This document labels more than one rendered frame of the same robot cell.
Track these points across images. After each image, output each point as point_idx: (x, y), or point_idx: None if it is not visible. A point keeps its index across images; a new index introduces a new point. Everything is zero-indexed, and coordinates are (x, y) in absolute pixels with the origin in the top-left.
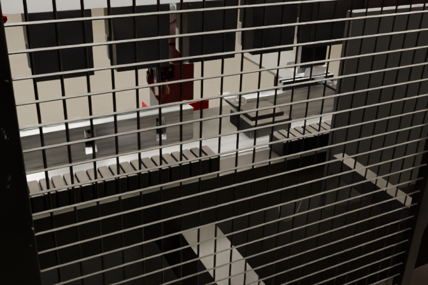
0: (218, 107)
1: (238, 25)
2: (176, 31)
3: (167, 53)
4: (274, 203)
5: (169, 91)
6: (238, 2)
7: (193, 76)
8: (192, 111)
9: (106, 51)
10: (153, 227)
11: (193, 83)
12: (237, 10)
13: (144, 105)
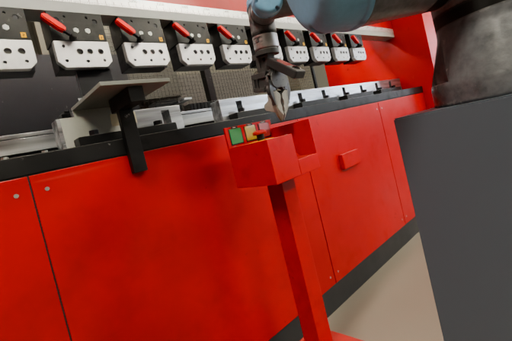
0: (203, 124)
1: (166, 46)
2: (212, 46)
3: (214, 62)
4: None
5: (264, 108)
6: (163, 31)
7: (408, 177)
8: (210, 106)
9: (251, 55)
10: None
11: (414, 208)
12: (164, 37)
13: (303, 122)
